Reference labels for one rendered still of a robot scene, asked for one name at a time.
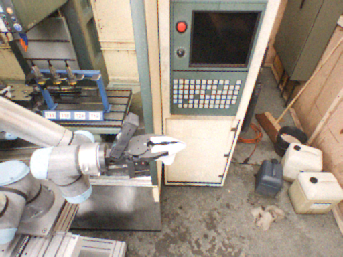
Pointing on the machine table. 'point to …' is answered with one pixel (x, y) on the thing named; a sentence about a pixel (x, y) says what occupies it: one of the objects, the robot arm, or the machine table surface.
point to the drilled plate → (23, 94)
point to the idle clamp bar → (65, 92)
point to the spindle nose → (6, 37)
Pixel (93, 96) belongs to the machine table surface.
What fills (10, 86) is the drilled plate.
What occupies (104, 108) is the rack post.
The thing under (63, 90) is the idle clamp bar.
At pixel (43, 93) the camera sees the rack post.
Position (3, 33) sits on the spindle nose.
